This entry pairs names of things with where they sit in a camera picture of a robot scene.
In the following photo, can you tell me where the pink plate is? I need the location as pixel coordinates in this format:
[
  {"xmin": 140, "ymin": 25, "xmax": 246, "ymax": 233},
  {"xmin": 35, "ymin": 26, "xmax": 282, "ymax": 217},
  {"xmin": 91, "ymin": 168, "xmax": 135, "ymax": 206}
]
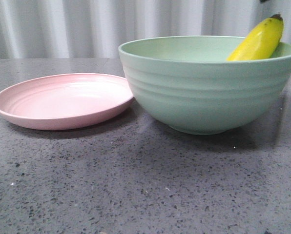
[{"xmin": 0, "ymin": 73, "xmax": 133, "ymax": 130}]

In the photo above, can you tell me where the yellow banana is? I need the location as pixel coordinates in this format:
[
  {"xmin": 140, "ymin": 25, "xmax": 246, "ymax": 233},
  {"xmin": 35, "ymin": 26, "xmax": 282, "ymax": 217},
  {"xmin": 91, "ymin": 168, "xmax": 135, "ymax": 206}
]
[{"xmin": 227, "ymin": 14, "xmax": 284, "ymax": 61}]

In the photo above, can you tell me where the green ribbed bowl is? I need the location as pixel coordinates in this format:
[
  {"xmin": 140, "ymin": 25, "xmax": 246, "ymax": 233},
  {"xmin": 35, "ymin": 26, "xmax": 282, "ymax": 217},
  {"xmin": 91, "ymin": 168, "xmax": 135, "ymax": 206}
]
[{"xmin": 119, "ymin": 36, "xmax": 291, "ymax": 135}]

